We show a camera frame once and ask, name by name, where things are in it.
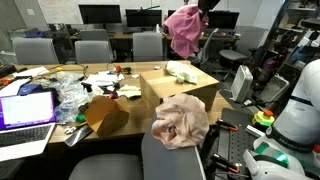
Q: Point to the pink cloth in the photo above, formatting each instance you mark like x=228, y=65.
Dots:
x=185, y=43

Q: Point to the red ball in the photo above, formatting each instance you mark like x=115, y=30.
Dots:
x=118, y=69

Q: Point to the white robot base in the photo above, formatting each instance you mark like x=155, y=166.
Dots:
x=286, y=151

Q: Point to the white papers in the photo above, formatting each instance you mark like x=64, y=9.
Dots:
x=103, y=79

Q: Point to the white space heater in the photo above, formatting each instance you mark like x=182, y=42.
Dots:
x=241, y=83

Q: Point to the peach cloth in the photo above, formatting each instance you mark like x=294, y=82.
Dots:
x=181, y=122

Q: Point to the emergency stop button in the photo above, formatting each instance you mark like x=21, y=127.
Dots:
x=264, y=118

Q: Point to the grey chair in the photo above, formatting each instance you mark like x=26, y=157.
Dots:
x=93, y=52
x=147, y=46
x=33, y=51

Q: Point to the orange handled clamp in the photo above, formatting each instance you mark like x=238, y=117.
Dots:
x=226, y=125

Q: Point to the black mesh office chair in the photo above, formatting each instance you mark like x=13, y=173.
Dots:
x=155, y=163

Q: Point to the small open cardboard box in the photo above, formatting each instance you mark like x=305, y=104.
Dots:
x=104, y=115

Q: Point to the clear plastic bags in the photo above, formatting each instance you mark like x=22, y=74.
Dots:
x=71, y=95

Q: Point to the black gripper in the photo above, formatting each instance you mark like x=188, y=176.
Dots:
x=206, y=5

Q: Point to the large cardboard box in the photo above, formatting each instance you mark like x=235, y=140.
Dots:
x=155, y=85

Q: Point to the open laptop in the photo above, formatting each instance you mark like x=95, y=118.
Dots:
x=26, y=124

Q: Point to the grey chair far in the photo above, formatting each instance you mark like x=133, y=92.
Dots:
x=147, y=46

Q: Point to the pale green cloth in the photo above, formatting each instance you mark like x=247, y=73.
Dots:
x=182, y=72

